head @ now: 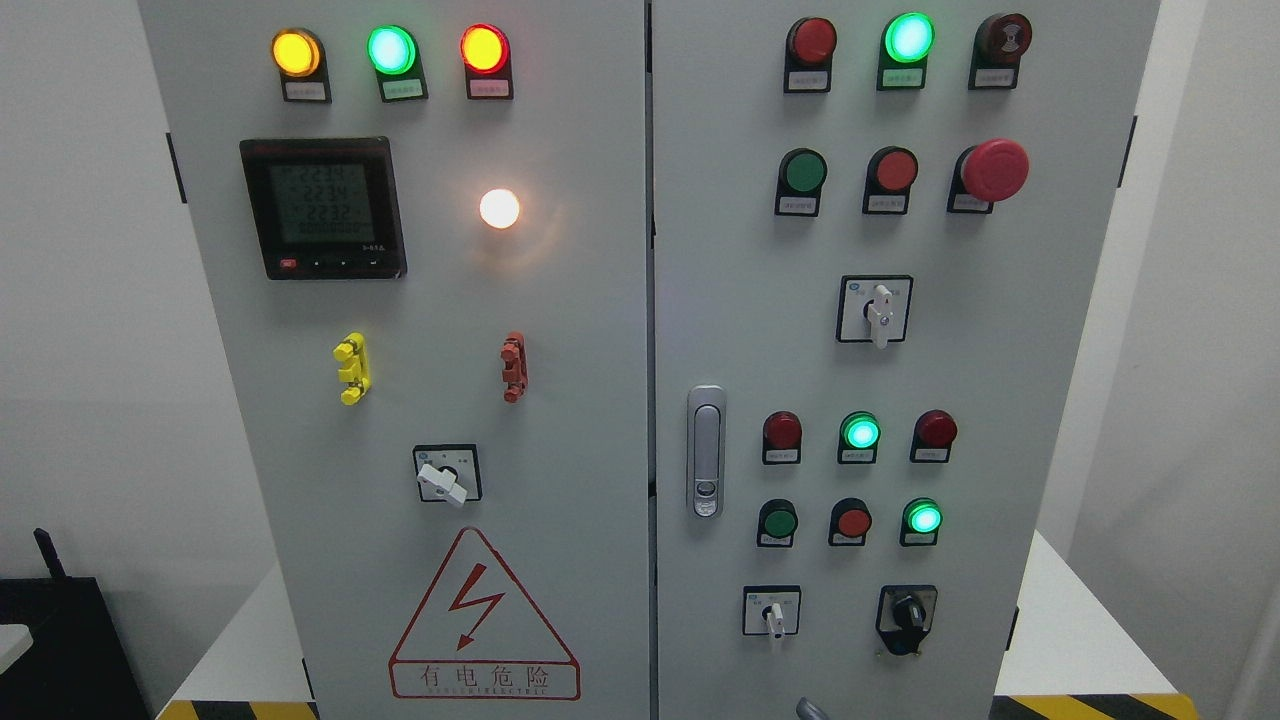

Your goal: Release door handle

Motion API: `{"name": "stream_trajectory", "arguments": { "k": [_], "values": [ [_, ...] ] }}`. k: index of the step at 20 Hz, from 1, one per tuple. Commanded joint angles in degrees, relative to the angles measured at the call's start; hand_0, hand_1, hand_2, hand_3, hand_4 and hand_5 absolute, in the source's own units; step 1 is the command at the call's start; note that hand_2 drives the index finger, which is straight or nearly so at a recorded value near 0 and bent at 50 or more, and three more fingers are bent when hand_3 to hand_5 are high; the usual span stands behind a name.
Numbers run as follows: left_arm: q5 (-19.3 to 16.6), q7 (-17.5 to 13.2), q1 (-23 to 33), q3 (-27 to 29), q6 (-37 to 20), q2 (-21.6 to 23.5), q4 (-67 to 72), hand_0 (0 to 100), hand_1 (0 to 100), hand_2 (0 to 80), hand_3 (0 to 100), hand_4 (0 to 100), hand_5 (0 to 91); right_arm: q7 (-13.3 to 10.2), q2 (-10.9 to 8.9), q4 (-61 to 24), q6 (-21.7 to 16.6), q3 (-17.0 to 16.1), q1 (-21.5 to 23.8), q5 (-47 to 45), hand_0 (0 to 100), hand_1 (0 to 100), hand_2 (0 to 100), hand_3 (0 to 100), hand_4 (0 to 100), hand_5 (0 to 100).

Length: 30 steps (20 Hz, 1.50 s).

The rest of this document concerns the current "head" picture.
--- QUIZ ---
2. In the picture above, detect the green push button lower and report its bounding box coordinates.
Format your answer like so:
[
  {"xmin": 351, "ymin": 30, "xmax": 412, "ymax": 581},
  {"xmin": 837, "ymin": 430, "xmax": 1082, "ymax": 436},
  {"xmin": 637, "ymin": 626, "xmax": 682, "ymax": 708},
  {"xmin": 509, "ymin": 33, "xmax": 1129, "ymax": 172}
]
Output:
[{"xmin": 756, "ymin": 498, "xmax": 799, "ymax": 548}]

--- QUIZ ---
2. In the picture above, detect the black digital power meter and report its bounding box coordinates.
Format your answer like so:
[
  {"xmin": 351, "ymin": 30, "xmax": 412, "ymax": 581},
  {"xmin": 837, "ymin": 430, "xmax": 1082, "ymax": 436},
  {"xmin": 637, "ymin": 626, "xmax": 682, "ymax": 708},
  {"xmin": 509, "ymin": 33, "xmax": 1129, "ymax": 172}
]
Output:
[{"xmin": 239, "ymin": 136, "xmax": 407, "ymax": 281}]

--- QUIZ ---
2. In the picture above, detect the black box at left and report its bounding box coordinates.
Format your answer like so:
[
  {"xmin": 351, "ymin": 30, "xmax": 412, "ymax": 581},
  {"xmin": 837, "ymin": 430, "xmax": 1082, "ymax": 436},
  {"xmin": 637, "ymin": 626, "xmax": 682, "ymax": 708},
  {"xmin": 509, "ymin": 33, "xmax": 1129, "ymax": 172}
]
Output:
[{"xmin": 1, "ymin": 528, "xmax": 150, "ymax": 719}]

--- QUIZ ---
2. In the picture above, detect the red emergency stop mushroom button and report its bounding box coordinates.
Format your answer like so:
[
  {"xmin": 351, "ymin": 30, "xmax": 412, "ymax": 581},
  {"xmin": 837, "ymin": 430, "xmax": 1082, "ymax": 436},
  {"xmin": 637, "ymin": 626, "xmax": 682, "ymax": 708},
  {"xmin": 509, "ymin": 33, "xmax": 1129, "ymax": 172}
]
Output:
[{"xmin": 947, "ymin": 138, "xmax": 1030, "ymax": 215}]

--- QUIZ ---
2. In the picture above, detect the silver door handle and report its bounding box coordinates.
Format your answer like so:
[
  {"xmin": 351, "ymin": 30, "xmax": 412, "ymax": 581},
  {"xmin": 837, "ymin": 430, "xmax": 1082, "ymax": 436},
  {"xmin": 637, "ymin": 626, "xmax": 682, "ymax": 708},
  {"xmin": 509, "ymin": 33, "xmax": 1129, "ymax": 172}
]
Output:
[{"xmin": 686, "ymin": 386, "xmax": 727, "ymax": 518}]

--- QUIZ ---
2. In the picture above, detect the red-orange indicator lamp top left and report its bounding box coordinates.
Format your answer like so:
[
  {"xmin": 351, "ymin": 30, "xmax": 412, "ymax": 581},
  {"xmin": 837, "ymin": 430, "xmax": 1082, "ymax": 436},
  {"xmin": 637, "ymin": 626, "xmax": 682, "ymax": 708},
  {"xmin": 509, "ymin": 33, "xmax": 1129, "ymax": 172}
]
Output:
[{"xmin": 460, "ymin": 23, "xmax": 515, "ymax": 101}]

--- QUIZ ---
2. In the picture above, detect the green push button upper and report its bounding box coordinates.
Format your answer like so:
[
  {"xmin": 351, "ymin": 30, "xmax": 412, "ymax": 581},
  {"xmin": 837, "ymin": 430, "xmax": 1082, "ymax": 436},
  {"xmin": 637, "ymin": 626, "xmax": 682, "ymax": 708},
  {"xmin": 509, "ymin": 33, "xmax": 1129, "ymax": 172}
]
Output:
[{"xmin": 774, "ymin": 147, "xmax": 828, "ymax": 217}]

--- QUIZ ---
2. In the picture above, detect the green indicator lamp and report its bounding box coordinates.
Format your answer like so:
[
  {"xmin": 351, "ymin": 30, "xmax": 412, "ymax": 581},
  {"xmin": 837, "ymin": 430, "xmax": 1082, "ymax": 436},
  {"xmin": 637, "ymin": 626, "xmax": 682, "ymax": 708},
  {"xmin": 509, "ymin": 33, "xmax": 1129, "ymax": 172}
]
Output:
[
  {"xmin": 837, "ymin": 410, "xmax": 881, "ymax": 465},
  {"xmin": 366, "ymin": 24, "xmax": 429, "ymax": 102},
  {"xmin": 876, "ymin": 12, "xmax": 934, "ymax": 91}
]

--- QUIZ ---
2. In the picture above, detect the red push button upper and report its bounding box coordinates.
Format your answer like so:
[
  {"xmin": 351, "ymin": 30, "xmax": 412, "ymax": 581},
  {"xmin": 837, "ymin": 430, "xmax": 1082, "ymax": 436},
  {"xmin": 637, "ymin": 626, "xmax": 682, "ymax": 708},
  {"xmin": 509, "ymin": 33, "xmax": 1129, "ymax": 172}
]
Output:
[{"xmin": 861, "ymin": 146, "xmax": 919, "ymax": 215}]

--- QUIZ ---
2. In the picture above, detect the yellow terminal connector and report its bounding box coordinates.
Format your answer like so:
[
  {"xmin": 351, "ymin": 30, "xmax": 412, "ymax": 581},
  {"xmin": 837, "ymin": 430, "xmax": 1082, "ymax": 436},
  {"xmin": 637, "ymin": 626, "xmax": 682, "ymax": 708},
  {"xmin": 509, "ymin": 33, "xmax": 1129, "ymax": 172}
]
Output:
[{"xmin": 332, "ymin": 332, "xmax": 372, "ymax": 406}]

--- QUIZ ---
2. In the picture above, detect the red indicator lamp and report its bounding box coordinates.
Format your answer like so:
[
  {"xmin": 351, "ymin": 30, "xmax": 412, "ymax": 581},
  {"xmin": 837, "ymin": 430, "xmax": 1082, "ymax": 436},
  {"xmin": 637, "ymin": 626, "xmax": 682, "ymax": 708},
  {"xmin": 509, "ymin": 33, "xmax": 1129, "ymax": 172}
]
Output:
[
  {"xmin": 910, "ymin": 409, "xmax": 957, "ymax": 464},
  {"xmin": 762, "ymin": 411, "xmax": 803, "ymax": 466},
  {"xmin": 783, "ymin": 15, "xmax": 838, "ymax": 94}
]

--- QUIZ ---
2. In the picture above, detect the white rotary switch upper right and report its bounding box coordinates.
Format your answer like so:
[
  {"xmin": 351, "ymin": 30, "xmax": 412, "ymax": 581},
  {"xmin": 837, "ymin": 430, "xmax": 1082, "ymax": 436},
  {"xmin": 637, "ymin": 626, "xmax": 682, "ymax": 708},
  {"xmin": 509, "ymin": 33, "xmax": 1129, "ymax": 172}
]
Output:
[{"xmin": 835, "ymin": 275, "xmax": 914, "ymax": 348}]

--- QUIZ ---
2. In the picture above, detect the white rotary switch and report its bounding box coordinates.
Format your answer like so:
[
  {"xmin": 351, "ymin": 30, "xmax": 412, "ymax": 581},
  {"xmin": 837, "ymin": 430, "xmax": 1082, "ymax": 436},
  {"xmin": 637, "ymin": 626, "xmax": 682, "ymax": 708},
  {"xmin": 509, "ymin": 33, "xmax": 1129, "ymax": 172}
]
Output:
[
  {"xmin": 741, "ymin": 584, "xmax": 803, "ymax": 653},
  {"xmin": 835, "ymin": 275, "xmax": 914, "ymax": 348}
]

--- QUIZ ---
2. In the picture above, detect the grey cabinet door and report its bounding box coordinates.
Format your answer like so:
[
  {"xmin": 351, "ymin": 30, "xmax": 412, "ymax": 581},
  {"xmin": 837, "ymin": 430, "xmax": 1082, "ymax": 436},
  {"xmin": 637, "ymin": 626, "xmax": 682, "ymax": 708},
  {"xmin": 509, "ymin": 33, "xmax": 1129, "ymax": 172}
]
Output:
[
  {"xmin": 652, "ymin": 1, "xmax": 1158, "ymax": 719},
  {"xmin": 140, "ymin": 1, "xmax": 652, "ymax": 719}
]

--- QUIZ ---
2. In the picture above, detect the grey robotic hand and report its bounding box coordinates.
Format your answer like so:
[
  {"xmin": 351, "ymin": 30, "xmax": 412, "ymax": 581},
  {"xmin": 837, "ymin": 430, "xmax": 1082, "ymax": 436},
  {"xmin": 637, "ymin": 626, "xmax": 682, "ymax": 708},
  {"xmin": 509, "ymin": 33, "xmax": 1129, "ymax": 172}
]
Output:
[{"xmin": 795, "ymin": 697, "xmax": 829, "ymax": 720}]

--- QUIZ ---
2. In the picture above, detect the grey left cabinet door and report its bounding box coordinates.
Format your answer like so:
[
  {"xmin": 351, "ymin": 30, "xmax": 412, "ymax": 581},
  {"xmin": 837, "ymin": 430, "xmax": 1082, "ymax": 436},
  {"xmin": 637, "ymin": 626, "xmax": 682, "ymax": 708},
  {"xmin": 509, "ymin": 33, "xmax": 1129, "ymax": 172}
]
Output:
[{"xmin": 140, "ymin": 1, "xmax": 652, "ymax": 719}]

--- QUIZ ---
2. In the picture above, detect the white rotary switch lower right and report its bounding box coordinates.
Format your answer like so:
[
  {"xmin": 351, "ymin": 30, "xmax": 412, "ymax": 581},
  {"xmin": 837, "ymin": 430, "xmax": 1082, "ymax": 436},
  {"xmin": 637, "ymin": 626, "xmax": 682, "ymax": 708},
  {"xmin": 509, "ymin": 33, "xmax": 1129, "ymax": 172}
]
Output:
[{"xmin": 741, "ymin": 584, "xmax": 803, "ymax": 653}]

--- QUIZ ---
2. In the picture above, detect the yellow indicator lamp top left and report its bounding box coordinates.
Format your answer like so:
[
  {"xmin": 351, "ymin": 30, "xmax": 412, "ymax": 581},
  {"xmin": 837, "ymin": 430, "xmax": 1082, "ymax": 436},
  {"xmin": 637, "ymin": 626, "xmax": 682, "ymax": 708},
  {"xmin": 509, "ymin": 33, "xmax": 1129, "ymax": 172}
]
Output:
[{"xmin": 271, "ymin": 27, "xmax": 332, "ymax": 102}]

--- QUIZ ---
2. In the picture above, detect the green indicator lamp top right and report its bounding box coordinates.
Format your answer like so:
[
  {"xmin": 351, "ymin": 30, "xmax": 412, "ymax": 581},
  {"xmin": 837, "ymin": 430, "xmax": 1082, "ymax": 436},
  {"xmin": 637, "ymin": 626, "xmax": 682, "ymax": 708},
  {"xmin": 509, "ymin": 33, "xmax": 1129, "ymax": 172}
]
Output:
[{"xmin": 876, "ymin": 12, "xmax": 934, "ymax": 91}]

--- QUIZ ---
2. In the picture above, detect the black key selector switch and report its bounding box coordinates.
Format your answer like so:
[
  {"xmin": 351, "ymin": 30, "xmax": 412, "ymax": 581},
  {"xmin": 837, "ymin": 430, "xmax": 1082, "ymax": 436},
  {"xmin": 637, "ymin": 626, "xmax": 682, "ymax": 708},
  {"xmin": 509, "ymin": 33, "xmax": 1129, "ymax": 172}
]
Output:
[{"xmin": 876, "ymin": 585, "xmax": 940, "ymax": 656}]

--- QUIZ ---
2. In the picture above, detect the green indicator lamp middle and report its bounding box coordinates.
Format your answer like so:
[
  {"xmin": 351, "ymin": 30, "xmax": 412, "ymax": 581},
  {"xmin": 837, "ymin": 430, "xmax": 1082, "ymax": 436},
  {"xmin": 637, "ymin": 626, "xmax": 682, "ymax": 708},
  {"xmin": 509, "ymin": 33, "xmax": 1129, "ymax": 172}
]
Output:
[{"xmin": 837, "ymin": 410, "xmax": 881, "ymax": 465}]

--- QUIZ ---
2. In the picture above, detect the white glowing indicator lamp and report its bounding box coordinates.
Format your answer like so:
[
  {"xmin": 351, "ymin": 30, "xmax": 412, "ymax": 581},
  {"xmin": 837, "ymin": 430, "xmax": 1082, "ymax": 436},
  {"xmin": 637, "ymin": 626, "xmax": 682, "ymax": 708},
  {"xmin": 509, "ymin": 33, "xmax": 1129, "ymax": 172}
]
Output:
[{"xmin": 477, "ymin": 188, "xmax": 522, "ymax": 231}]

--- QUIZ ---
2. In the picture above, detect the green lit button lower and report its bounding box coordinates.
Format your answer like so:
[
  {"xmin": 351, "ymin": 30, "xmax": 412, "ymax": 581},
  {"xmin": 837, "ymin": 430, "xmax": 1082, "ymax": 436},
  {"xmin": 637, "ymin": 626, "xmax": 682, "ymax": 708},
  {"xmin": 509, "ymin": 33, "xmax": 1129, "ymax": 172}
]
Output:
[{"xmin": 899, "ymin": 497, "xmax": 945, "ymax": 547}]

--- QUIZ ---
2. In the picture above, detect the dark red buzzer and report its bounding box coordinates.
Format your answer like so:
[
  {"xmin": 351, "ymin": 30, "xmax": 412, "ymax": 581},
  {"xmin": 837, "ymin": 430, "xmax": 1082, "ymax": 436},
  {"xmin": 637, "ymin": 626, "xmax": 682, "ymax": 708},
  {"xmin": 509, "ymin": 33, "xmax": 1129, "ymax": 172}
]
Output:
[{"xmin": 969, "ymin": 13, "xmax": 1033, "ymax": 90}]

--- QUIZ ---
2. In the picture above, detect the red push button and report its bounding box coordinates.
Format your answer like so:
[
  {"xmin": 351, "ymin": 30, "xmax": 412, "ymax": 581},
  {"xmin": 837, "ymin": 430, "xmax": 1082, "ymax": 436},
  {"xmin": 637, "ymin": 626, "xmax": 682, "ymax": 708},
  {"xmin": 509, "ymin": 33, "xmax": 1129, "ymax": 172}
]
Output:
[
  {"xmin": 827, "ymin": 498, "xmax": 873, "ymax": 547},
  {"xmin": 861, "ymin": 146, "xmax": 919, "ymax": 215}
]

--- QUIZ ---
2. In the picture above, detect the red indicator lamp middle left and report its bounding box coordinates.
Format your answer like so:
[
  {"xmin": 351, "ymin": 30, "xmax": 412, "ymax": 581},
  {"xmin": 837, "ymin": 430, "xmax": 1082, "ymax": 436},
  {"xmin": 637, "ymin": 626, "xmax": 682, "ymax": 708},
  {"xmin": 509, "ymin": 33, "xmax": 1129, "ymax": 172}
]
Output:
[{"xmin": 762, "ymin": 411, "xmax": 803, "ymax": 466}]

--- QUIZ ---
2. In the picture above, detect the red push button lower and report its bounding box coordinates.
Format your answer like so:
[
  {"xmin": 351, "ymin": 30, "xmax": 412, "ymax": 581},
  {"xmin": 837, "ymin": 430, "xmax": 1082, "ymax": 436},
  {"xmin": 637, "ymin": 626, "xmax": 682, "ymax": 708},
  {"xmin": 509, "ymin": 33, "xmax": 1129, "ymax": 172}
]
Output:
[{"xmin": 827, "ymin": 498, "xmax": 873, "ymax": 547}]

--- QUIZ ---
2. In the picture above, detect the red indicator lamp top right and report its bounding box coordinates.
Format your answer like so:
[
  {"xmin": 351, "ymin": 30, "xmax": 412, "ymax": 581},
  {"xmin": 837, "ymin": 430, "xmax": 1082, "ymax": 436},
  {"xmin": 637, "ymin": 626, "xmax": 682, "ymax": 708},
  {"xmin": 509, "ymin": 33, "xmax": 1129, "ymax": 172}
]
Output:
[{"xmin": 783, "ymin": 15, "xmax": 838, "ymax": 94}]

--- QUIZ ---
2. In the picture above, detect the red electric hazard warning sticker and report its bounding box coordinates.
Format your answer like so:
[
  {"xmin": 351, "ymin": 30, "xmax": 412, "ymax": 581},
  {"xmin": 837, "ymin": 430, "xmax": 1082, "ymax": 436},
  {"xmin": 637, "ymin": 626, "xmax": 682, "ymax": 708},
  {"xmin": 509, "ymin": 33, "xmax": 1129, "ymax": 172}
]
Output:
[{"xmin": 388, "ymin": 527, "xmax": 581, "ymax": 701}]

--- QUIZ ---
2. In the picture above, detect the red terminal connector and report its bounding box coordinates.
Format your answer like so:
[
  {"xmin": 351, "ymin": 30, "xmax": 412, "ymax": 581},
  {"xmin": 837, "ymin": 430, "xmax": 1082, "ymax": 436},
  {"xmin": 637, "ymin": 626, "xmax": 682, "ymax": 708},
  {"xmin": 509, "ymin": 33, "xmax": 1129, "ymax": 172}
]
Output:
[{"xmin": 500, "ymin": 331, "xmax": 529, "ymax": 404}]

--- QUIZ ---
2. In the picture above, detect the green push button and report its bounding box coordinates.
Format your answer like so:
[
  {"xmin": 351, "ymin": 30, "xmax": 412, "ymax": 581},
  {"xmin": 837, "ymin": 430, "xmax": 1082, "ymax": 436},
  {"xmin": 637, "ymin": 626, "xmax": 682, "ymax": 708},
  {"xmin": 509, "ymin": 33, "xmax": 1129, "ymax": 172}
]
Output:
[
  {"xmin": 756, "ymin": 498, "xmax": 799, "ymax": 548},
  {"xmin": 774, "ymin": 147, "xmax": 828, "ymax": 217}
]

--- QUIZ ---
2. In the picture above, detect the red indicator lamp middle right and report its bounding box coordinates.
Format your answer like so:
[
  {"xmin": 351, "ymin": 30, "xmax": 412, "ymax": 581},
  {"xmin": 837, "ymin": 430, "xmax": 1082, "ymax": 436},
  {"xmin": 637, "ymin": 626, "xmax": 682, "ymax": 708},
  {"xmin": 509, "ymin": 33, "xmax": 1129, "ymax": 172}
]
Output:
[{"xmin": 910, "ymin": 409, "xmax": 957, "ymax": 464}]

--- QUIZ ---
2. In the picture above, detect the white rotary switch left door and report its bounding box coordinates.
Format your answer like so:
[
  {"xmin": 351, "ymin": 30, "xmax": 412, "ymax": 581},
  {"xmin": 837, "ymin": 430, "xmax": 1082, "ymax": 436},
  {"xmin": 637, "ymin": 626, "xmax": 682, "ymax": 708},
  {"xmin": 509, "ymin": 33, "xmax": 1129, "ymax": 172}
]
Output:
[{"xmin": 412, "ymin": 445, "xmax": 484, "ymax": 507}]

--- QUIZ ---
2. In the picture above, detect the green indicator lamp top left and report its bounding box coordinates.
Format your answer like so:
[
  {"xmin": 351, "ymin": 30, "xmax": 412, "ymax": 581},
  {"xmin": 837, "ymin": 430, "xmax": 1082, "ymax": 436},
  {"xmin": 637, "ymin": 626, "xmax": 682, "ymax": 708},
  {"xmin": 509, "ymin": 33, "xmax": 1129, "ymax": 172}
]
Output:
[{"xmin": 366, "ymin": 24, "xmax": 429, "ymax": 102}]

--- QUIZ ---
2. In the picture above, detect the grey right cabinet door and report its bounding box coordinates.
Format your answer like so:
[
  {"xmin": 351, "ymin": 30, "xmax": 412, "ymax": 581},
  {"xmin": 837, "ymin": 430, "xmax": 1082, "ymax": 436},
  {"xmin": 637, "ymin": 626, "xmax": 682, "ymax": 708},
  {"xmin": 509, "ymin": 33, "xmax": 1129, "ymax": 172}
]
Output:
[{"xmin": 652, "ymin": 1, "xmax": 1158, "ymax": 719}]

